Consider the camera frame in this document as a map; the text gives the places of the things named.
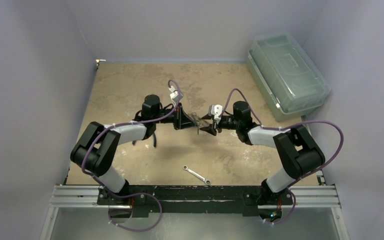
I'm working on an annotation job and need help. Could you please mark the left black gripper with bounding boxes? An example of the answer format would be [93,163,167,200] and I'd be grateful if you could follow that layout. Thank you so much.
[152,102,197,130]

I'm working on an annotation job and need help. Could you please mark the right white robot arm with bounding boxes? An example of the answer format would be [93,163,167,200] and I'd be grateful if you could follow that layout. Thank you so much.
[200,101,326,204]

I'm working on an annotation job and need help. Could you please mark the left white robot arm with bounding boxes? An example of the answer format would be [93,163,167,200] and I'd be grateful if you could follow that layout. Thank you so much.
[70,94,198,205]

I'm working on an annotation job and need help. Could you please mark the silver ratchet wrench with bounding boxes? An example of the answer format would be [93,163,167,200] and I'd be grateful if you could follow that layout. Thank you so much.
[183,165,211,186]

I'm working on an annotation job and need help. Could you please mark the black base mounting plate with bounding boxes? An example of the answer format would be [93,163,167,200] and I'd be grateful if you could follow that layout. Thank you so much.
[97,185,294,220]

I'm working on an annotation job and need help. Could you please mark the clear plastic storage box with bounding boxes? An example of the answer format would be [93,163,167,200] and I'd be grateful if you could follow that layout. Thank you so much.
[247,33,331,122]

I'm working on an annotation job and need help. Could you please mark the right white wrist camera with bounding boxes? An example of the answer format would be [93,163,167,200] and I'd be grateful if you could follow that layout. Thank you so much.
[208,104,223,124]

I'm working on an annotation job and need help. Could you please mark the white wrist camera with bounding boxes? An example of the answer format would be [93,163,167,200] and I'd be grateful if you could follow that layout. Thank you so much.
[168,85,184,106]
[208,104,223,124]

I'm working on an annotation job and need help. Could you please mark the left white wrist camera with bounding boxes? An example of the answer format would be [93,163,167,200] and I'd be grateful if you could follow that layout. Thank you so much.
[168,85,184,106]

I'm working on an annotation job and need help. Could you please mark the blue handled pliers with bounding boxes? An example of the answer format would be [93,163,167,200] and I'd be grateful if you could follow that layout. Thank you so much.
[132,131,157,148]

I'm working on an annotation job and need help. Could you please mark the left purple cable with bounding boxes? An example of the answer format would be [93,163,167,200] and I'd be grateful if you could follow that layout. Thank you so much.
[80,79,182,233]

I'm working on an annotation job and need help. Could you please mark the purple cable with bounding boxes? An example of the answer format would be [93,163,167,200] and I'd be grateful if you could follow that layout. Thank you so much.
[219,88,345,226]
[80,79,182,233]

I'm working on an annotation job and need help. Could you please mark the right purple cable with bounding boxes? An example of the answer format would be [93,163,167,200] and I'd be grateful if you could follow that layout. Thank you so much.
[219,88,345,226]

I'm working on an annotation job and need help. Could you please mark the aluminium frame rail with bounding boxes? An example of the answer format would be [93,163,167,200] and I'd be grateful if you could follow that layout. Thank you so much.
[40,185,349,240]

